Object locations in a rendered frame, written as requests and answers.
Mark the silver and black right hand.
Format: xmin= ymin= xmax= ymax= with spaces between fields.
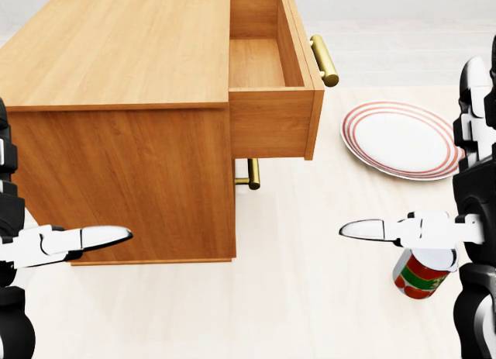
xmin=338 ymin=34 xmax=496 ymax=359

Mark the wooden drawer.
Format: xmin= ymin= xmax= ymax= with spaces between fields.
xmin=228 ymin=0 xmax=326 ymax=161

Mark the white plate with red rings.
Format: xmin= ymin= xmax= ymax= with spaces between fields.
xmin=339 ymin=100 xmax=466 ymax=182

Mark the silver and black left hand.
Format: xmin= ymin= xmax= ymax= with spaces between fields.
xmin=0 ymin=98 xmax=134 ymax=359

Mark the long brass drawer handle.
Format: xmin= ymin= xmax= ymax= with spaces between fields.
xmin=309 ymin=34 xmax=340 ymax=88

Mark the red and green printed tin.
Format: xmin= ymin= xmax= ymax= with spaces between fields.
xmin=392 ymin=247 xmax=460 ymax=301

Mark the wooden cabinet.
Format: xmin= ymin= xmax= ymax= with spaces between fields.
xmin=0 ymin=0 xmax=238 ymax=267

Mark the short brass drawer handle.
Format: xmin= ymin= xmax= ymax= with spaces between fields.
xmin=233 ymin=157 xmax=261 ymax=191

